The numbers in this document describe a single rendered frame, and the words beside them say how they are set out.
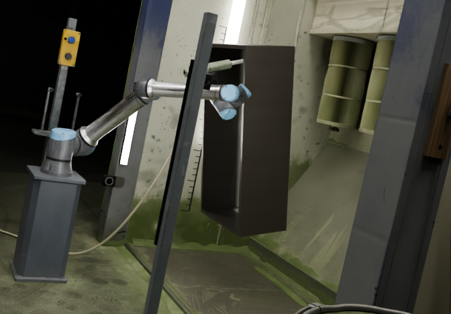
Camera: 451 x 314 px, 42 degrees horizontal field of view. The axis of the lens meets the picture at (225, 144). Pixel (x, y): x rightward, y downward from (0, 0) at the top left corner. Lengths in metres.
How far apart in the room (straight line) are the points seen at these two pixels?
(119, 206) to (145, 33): 1.33
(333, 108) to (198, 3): 1.36
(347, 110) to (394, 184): 2.89
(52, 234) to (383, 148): 2.26
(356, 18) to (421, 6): 2.67
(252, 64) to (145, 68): 1.15
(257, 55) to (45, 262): 1.77
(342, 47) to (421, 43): 2.88
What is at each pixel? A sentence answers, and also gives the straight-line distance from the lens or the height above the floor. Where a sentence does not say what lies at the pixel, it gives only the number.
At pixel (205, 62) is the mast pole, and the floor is 1.43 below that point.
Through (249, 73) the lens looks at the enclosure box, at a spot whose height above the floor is 1.47.
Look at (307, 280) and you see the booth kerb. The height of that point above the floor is 0.13.
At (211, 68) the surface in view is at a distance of 3.50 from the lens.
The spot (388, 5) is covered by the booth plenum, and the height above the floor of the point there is 2.18.
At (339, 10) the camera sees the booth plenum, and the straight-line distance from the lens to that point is 4.82.
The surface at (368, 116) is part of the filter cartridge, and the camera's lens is 4.34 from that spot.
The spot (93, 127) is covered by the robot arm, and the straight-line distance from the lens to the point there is 3.68.
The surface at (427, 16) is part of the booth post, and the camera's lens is 1.95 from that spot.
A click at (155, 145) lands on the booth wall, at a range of 4.52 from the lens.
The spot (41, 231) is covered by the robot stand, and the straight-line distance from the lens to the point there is 3.62.
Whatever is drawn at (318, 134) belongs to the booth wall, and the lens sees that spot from 5.21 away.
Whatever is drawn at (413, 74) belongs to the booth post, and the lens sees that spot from 1.92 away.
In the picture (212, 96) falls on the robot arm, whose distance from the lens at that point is 3.21.
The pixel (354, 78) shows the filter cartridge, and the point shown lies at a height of 1.66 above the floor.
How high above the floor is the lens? 1.31
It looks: 5 degrees down
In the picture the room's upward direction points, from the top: 12 degrees clockwise
